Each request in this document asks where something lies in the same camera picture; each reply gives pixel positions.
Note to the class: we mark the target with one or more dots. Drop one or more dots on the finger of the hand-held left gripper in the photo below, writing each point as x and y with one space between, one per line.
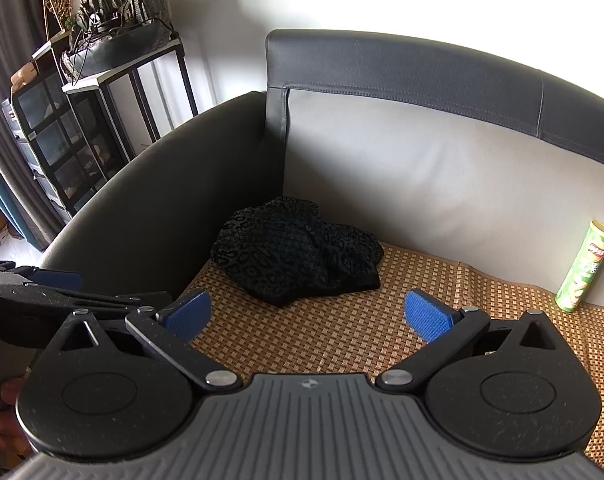
82 297
57 277

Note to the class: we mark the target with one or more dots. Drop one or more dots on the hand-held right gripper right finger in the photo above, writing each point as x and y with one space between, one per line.
425 319

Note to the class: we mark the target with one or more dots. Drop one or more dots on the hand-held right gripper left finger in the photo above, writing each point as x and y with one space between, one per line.
188 314

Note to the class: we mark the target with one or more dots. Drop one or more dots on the dark blue patterned garment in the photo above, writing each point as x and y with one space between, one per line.
292 255

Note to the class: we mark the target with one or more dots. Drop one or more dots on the person's left hand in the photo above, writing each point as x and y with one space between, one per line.
9 425

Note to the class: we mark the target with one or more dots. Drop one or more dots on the brown woven mat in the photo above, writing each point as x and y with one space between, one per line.
332 332

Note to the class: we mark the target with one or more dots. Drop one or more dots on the blue curtain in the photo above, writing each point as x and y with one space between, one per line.
2 195

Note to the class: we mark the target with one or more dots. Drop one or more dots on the plastic drawer unit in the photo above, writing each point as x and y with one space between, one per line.
19 132

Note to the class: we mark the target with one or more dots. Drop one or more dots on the black glass-door shelf cabinet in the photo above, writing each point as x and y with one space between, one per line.
64 127

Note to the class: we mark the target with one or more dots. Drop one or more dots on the grey and white sofa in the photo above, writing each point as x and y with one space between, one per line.
406 170

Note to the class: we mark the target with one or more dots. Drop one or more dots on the green chips can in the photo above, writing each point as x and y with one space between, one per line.
584 265

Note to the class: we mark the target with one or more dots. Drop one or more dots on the black metal stand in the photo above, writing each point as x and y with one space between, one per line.
84 84

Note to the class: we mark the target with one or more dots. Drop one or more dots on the rockery bonsai planter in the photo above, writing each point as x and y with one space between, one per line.
119 45

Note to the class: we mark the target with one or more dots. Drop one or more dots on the wooden wheel ornament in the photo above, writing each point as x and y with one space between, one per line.
57 7

